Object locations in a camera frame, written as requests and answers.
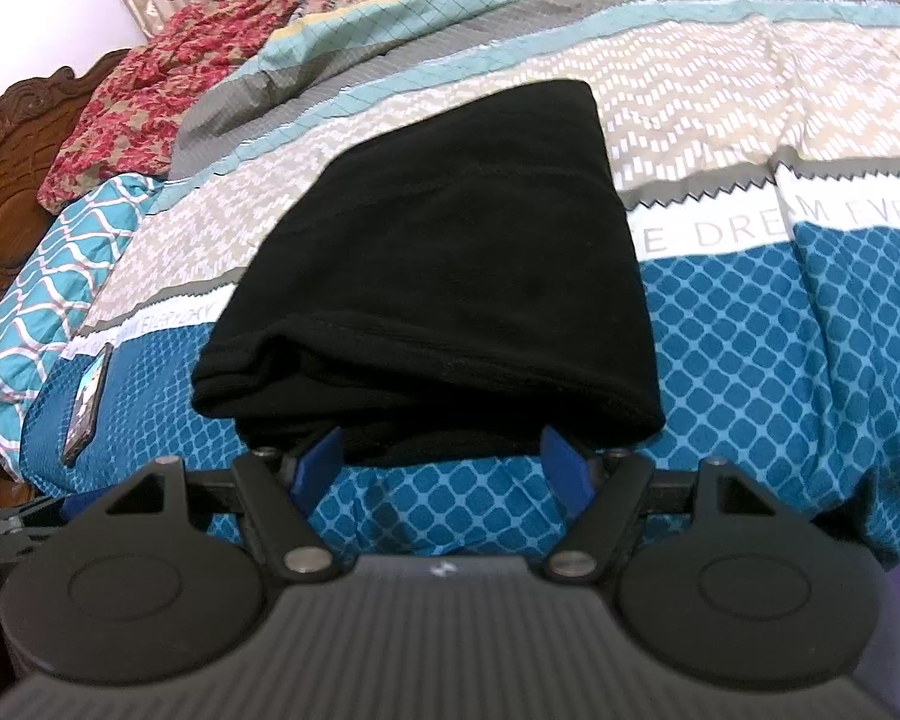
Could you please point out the red floral blanket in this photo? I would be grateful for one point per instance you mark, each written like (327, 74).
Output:
(150, 82)

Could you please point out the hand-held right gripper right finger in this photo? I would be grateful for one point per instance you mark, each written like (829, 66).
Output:
(567, 461)

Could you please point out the carved wooden headboard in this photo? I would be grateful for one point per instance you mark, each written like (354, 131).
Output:
(7, 165)

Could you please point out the black pants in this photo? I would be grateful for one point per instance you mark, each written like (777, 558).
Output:
(450, 262)

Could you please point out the smartphone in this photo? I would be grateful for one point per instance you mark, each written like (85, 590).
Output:
(88, 405)

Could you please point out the patterned striped bedsheet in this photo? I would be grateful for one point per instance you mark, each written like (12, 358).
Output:
(757, 255)

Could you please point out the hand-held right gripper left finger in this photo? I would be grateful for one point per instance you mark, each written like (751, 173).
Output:
(321, 466)

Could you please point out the teal lattice pillow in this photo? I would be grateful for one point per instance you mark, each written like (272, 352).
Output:
(52, 292)

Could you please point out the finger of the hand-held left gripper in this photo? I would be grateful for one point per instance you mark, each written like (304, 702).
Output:
(15, 529)

